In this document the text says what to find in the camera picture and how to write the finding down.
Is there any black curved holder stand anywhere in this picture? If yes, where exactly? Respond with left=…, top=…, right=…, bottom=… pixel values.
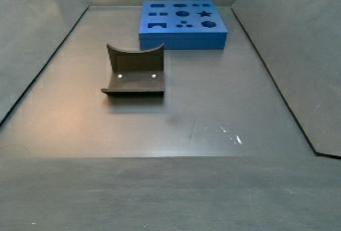
left=101, top=45, right=165, bottom=96

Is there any blue shape sorter block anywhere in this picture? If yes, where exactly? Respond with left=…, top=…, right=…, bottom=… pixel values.
left=138, top=0, right=227, bottom=50

